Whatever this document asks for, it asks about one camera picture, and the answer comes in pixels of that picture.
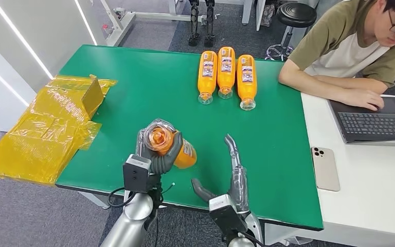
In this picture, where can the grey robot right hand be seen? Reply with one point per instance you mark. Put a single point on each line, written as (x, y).
(239, 187)

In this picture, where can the person's right hand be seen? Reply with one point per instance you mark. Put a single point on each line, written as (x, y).
(362, 99)

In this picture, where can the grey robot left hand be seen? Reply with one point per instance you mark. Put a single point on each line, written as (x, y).
(161, 163)

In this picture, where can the orange detergent bottle clear cap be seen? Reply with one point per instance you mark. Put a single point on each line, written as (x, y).
(247, 80)
(185, 156)
(226, 71)
(207, 76)

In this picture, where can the person's right forearm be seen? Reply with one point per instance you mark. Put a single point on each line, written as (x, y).
(313, 88)

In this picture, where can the person's left forearm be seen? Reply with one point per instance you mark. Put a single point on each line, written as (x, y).
(351, 81)

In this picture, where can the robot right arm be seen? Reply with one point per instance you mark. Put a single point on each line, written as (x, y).
(256, 228)

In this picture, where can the dark grey laptop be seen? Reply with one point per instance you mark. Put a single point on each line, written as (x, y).
(374, 124)

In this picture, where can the person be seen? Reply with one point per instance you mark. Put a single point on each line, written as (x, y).
(340, 41)

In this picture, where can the green table mat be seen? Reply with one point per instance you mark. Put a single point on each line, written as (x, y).
(143, 95)

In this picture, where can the beige smartphone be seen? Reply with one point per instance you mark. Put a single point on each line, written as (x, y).
(325, 168)

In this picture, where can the white desk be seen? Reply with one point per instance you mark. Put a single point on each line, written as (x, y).
(371, 191)

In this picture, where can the small film covered cardboard box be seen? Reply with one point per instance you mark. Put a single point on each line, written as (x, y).
(93, 97)

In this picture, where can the black round stool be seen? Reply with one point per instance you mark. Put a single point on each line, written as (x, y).
(296, 14)

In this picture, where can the yellow film wrapped flat cardboard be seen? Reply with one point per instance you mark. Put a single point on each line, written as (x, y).
(37, 143)

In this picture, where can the crumpled plastic bag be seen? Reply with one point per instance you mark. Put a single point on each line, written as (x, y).
(267, 15)

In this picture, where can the black silver humanoid robot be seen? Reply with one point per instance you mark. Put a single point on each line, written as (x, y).
(194, 24)

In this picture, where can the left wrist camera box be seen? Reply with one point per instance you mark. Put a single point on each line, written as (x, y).
(136, 175)

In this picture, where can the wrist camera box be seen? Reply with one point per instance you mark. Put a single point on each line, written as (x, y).
(226, 216)
(136, 175)

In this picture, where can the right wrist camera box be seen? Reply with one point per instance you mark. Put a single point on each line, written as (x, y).
(226, 216)

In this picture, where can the white robot support frame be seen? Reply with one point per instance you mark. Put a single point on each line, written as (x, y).
(149, 15)

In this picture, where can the wall light strip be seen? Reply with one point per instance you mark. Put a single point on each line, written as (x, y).
(85, 22)
(3, 81)
(22, 39)

